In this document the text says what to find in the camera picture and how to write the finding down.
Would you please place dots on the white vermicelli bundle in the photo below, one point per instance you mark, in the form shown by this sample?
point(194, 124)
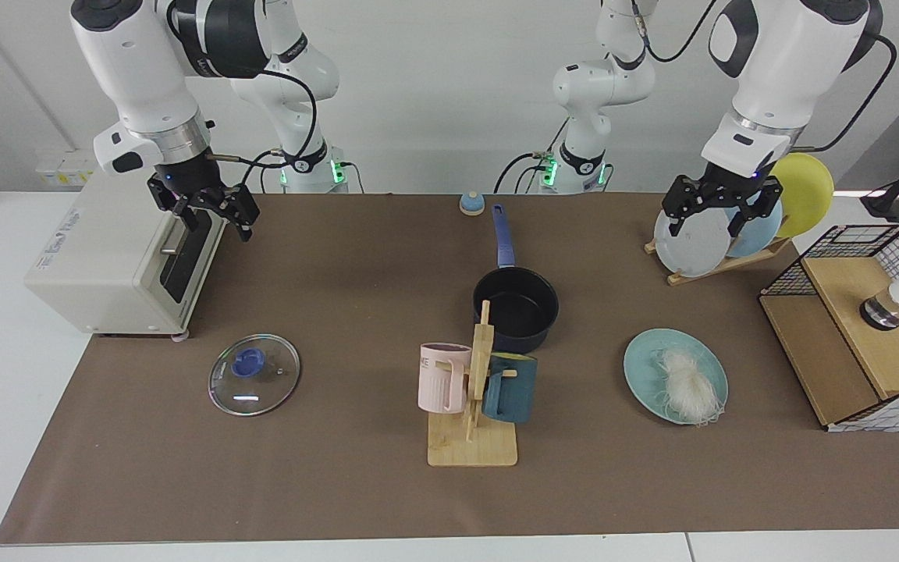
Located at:
point(684, 382)

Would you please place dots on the glass lid blue knob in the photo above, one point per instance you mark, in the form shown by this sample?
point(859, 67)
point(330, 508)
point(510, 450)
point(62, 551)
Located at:
point(270, 390)

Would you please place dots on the light blue plate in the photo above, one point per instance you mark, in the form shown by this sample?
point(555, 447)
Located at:
point(762, 234)

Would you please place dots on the pale grey plate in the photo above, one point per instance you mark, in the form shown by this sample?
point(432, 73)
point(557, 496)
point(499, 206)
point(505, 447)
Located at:
point(695, 250)

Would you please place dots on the wooden plate rack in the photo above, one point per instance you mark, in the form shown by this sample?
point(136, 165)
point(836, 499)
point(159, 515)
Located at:
point(699, 275)

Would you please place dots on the yellow plate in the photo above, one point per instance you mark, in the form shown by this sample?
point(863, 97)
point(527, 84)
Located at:
point(804, 195)

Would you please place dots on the teal plate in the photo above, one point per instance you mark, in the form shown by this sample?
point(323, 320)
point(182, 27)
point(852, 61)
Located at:
point(644, 375)

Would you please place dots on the pale toaster oven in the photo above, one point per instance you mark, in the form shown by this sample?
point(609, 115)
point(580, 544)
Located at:
point(98, 265)

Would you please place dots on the small blue round bell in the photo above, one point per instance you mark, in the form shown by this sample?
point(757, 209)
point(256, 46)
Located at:
point(472, 204)

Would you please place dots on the dark blue cup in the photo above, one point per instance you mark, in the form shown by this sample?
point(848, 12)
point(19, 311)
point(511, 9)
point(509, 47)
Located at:
point(512, 390)

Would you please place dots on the pink ribbed cup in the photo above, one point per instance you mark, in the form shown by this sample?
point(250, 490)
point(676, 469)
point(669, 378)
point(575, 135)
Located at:
point(442, 382)

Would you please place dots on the brown table cloth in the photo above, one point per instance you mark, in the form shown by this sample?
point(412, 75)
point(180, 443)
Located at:
point(340, 468)

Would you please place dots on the wooden cup stand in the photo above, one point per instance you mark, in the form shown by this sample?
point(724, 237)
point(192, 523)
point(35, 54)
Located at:
point(473, 449)

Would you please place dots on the white wall socket strip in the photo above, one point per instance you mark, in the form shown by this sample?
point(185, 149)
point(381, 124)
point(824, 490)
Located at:
point(63, 170)

